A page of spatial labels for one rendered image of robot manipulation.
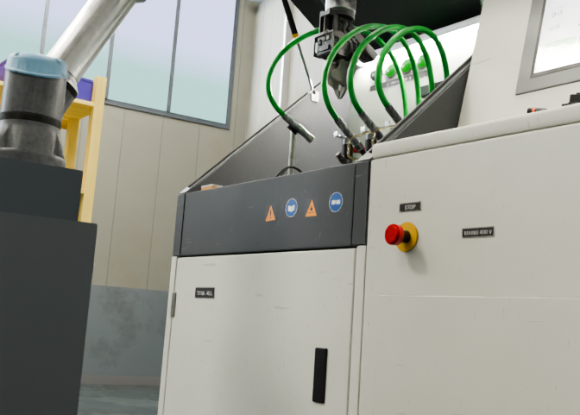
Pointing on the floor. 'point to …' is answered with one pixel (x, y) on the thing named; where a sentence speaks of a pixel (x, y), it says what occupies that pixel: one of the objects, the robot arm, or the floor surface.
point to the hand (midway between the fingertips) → (342, 94)
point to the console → (479, 252)
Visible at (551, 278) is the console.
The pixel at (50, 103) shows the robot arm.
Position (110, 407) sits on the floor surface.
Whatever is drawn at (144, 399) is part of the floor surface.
